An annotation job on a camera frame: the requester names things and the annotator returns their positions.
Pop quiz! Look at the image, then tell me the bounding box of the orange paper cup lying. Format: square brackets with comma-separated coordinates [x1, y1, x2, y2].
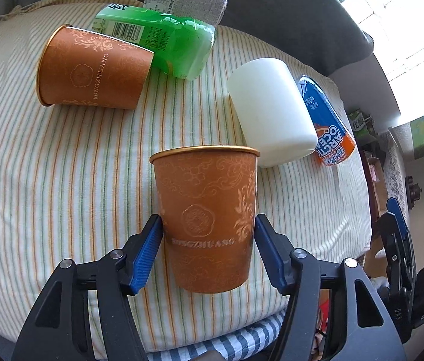
[36, 24, 154, 110]

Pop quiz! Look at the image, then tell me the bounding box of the blue orange drink can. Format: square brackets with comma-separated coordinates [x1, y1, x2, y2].
[298, 75, 355, 166]

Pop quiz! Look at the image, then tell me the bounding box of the white plastic cup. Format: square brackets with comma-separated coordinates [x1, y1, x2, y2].
[227, 58, 318, 168]

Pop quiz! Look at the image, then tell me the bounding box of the checkered blue cloth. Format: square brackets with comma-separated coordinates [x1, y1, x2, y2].
[147, 310, 285, 361]

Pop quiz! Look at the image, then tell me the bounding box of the orange paper cup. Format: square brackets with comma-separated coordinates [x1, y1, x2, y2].
[150, 145, 260, 293]
[36, 24, 154, 110]

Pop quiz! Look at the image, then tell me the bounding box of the green plastic pouch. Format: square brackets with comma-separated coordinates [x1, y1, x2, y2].
[91, 3, 215, 81]

